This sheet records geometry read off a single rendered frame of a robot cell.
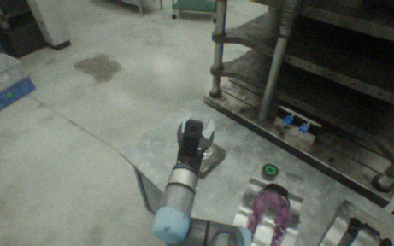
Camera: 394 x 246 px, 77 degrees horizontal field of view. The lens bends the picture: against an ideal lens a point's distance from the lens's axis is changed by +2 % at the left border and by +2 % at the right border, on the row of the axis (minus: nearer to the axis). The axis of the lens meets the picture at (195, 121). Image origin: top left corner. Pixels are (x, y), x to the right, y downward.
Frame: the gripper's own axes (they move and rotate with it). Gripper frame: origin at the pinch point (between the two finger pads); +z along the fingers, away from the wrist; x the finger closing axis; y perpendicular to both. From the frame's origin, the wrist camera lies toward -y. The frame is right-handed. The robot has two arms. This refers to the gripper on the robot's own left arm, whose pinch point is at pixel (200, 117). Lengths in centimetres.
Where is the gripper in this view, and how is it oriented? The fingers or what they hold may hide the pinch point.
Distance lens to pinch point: 75.3
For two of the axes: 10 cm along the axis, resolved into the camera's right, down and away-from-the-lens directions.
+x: 9.7, 2.3, -0.5
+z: 2.0, -6.8, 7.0
